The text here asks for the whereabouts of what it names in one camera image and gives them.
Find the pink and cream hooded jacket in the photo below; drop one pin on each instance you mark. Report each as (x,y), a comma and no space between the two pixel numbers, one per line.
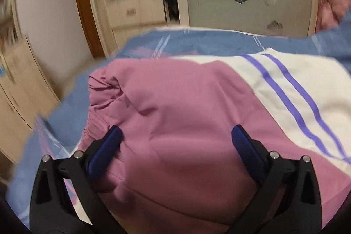
(175,127)

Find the dark hanging cloth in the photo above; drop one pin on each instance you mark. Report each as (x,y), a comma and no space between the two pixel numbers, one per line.
(171,3)

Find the brown wooden door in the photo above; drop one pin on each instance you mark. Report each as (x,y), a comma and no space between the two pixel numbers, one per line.
(85,9)

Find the wardrobe drawer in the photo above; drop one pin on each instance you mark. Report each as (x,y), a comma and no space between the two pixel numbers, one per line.
(137,12)
(131,32)

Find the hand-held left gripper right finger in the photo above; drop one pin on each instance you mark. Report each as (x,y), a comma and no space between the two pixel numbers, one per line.
(246,154)

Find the light wooden cabinet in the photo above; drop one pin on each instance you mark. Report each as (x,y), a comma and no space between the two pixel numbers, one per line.
(24,91)

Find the pink quilt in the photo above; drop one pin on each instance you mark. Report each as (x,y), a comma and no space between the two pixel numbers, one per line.
(333,9)

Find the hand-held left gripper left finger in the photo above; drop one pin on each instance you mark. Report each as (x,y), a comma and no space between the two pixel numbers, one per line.
(105,151)

